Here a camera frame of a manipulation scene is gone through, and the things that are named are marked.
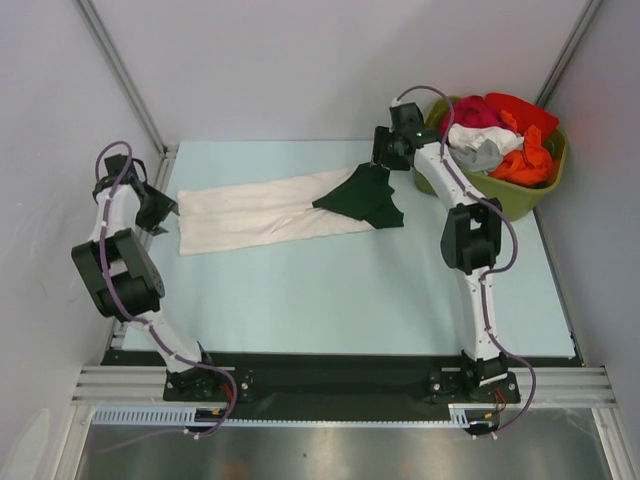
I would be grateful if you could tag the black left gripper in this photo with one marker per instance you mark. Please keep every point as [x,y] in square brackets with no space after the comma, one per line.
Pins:
[150,224]

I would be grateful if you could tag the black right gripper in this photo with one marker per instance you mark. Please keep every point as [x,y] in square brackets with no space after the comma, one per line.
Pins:
[382,136]

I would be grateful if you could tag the cream and green t-shirt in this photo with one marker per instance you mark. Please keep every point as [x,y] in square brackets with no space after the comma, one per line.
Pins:
[345,201]

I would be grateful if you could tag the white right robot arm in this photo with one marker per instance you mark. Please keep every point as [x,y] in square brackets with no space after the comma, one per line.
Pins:
[470,244]

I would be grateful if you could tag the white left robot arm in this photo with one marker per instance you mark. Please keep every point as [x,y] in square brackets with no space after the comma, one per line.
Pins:
[124,283]

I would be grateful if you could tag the white shirt in bin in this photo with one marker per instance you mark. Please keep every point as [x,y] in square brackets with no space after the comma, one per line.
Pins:
[466,137]

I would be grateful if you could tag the crimson shirt in bin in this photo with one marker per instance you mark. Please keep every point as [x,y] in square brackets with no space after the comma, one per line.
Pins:
[472,112]

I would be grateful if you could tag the grey shirt in bin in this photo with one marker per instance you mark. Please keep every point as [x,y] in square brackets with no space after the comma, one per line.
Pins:
[482,160]

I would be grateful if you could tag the green plastic bin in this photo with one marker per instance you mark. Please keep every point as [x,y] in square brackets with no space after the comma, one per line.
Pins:
[517,199]

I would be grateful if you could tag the red shirt in bin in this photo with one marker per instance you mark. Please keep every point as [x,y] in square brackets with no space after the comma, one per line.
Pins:
[524,113]

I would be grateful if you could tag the orange shirt in bin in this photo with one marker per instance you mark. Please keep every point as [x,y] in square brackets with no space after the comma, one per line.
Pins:
[529,166]

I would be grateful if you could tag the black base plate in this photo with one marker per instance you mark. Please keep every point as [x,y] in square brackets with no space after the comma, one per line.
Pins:
[264,381]

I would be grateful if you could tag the white slotted cable duct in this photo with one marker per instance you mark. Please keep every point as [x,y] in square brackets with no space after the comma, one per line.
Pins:
[450,415]

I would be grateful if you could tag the left aluminium frame post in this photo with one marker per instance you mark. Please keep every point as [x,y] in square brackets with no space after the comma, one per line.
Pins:
[115,63]

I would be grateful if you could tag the aluminium frame post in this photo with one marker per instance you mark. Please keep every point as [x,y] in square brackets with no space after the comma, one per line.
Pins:
[581,29]
[115,63]

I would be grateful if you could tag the right aluminium frame post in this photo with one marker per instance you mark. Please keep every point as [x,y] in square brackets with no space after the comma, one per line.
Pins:
[581,29]

